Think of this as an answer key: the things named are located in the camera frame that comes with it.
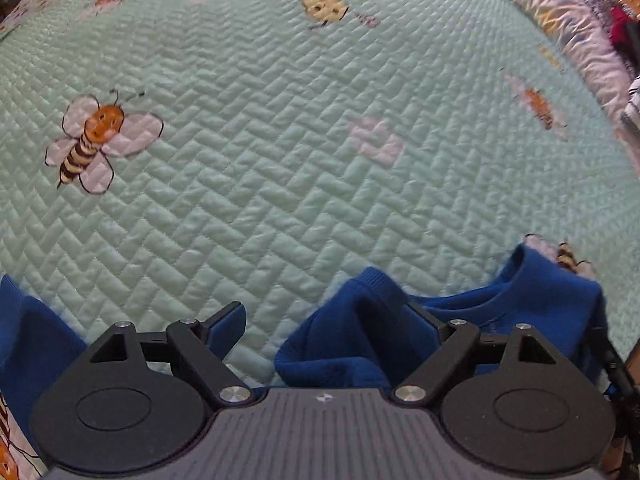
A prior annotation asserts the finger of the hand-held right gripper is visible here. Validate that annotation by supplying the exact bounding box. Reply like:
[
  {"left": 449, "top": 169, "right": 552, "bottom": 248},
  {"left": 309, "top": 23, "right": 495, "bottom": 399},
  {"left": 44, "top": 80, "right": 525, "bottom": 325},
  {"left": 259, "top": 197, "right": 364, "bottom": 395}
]
[{"left": 591, "top": 324, "right": 640, "bottom": 407}]

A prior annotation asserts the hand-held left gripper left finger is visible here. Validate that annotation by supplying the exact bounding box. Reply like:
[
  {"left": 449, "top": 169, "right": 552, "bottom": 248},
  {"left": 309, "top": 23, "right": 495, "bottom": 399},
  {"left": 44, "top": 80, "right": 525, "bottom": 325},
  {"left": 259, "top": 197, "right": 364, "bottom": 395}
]
[{"left": 90, "top": 301, "right": 253, "bottom": 408}]

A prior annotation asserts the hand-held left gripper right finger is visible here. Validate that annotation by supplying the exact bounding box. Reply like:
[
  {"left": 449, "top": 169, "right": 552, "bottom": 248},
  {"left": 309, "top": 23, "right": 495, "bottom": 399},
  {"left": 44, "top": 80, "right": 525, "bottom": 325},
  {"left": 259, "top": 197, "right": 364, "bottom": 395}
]
[{"left": 392, "top": 302, "right": 556, "bottom": 407}]

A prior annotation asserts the blue knit sweater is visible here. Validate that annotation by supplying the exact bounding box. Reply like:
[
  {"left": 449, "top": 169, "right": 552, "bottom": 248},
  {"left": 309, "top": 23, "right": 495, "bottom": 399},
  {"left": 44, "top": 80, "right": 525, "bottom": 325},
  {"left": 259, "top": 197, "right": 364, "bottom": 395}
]
[{"left": 0, "top": 244, "right": 609, "bottom": 457}]

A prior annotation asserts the green quilted bee bedspread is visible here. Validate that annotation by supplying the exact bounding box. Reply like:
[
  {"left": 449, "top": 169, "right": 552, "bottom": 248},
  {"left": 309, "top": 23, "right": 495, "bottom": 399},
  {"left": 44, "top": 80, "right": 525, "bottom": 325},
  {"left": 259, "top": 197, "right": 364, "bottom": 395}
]
[{"left": 0, "top": 0, "right": 640, "bottom": 480}]

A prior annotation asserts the red cloth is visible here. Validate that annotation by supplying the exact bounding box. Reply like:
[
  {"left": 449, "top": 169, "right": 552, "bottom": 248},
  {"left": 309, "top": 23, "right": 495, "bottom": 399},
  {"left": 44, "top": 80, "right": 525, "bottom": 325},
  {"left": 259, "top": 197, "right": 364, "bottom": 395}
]
[{"left": 607, "top": 6, "right": 640, "bottom": 61}]

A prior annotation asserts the floral pillow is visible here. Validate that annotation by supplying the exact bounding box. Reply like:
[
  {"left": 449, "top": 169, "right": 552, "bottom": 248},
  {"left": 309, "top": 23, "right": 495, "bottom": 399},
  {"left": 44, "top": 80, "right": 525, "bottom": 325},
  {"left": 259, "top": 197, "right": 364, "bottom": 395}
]
[{"left": 472, "top": 0, "right": 640, "bottom": 127}]

